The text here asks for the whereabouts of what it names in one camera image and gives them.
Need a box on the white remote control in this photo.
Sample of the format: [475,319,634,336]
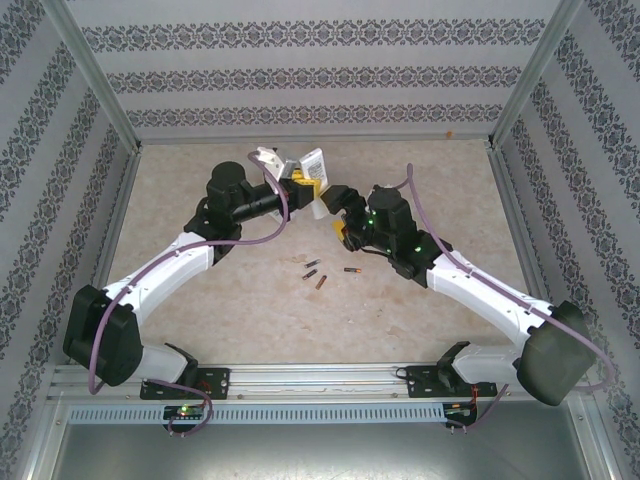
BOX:
[298,146,330,220]

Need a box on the left controller board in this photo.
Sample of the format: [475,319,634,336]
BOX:
[163,404,207,421]

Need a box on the grey metal sheet panel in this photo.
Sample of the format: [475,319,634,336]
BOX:
[29,399,616,480]

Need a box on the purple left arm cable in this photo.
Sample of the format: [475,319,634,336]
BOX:
[87,152,292,439]

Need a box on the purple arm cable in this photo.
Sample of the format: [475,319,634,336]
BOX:
[87,152,292,439]
[392,162,619,436]

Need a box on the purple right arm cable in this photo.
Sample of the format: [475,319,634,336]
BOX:
[392,162,619,436]

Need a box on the aluminium rail along patterned wall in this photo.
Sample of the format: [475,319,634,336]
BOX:
[134,130,496,147]

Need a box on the left aluminium side rail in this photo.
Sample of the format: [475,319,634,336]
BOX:
[92,144,144,301]

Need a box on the aluminium side rail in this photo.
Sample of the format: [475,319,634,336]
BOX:
[92,144,144,301]
[487,142,569,359]

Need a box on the right aluminium side rail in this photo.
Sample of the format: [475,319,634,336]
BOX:
[487,142,569,359]

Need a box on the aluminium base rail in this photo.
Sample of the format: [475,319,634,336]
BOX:
[49,363,586,401]

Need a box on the left aluminium frame post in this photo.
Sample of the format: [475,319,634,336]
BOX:
[42,0,144,151]

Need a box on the aluminium frame post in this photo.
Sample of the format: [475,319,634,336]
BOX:
[42,0,144,151]
[487,0,586,151]

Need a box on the slotted grey cable duct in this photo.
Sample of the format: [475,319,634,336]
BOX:
[67,402,447,425]

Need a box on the right aluminium frame post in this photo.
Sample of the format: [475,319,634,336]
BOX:
[487,0,586,151]

